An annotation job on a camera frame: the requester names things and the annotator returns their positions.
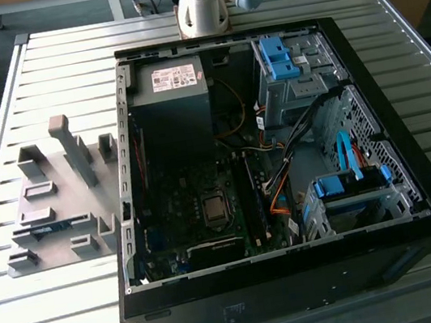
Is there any tall grey drive cage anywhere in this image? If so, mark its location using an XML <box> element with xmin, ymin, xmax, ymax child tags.
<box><xmin>249</xmin><ymin>25</ymin><xmax>356</xmax><ymax>130</ymax></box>

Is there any blue flat wire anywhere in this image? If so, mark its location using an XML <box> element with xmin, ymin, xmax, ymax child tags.
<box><xmin>335</xmin><ymin>127</ymin><xmax>365</xmax><ymax>183</ymax></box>

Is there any black PC case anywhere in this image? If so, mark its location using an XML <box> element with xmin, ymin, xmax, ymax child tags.
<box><xmin>77</xmin><ymin>0</ymin><xmax>431</xmax><ymax>323</ymax></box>

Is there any low grey disk bay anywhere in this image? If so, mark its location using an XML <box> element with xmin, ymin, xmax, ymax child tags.
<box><xmin>295</xmin><ymin>169</ymin><xmax>419</xmax><ymax>243</ymax></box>

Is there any black wire bundle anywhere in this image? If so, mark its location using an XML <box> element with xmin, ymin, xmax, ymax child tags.
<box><xmin>270</xmin><ymin>86</ymin><xmax>352</xmax><ymax>164</ymax></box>

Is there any black graphics card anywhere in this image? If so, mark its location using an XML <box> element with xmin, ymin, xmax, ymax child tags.
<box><xmin>184</xmin><ymin>233</ymin><xmax>250</xmax><ymax>271</ymax></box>

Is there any blue carrier with black disk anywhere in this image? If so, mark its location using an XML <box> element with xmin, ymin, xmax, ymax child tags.
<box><xmin>310</xmin><ymin>162</ymin><xmax>394</xmax><ymax>202</ymax></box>

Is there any grey parts rack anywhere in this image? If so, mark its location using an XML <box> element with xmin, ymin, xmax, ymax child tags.
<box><xmin>0</xmin><ymin>105</ymin><xmax>140</xmax><ymax>280</ymax></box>

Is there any blue plastic disk carrier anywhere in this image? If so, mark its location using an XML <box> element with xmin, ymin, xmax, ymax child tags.
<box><xmin>257</xmin><ymin>32</ymin><xmax>304</xmax><ymax>83</ymax></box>

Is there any black RAM slot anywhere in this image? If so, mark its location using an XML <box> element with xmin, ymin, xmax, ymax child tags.
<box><xmin>228</xmin><ymin>148</ymin><xmax>263</xmax><ymax>248</ymax></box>

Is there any red and black twisted wire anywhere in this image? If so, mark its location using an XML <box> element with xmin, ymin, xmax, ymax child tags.
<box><xmin>131</xmin><ymin>130</ymin><xmax>152</xmax><ymax>193</ymax></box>

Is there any orange flat wire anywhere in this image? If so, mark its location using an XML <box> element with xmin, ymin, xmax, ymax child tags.
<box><xmin>266</xmin><ymin>181</ymin><xmax>292</xmax><ymax>217</ymax></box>

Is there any grey power supply unit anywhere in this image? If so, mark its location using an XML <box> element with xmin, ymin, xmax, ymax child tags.
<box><xmin>121</xmin><ymin>53</ymin><xmax>221</xmax><ymax>173</ymax></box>

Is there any green motherboard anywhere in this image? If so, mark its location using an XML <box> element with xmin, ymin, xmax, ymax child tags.
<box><xmin>128</xmin><ymin>145</ymin><xmax>297</xmax><ymax>283</ymax></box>

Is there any thin yellow wire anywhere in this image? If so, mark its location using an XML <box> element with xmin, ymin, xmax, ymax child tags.
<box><xmin>205</xmin><ymin>75</ymin><xmax>250</xmax><ymax>140</ymax></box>

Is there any silver CPU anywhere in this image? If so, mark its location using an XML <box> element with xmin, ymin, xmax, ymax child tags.
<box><xmin>203</xmin><ymin>196</ymin><xmax>228</xmax><ymax>221</ymax></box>

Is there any multicolour power wire bundle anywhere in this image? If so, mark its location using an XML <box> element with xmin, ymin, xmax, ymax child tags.
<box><xmin>214</xmin><ymin>125</ymin><xmax>287</xmax><ymax>162</ymax></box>

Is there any blue RAM stick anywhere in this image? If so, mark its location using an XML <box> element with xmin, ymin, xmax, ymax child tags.
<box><xmin>28</xmin><ymin>216</ymin><xmax>92</xmax><ymax>238</ymax></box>

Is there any metal socket cover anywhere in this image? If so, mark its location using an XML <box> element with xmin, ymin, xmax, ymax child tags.
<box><xmin>196</xmin><ymin>184</ymin><xmax>235</xmax><ymax>234</ymax></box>

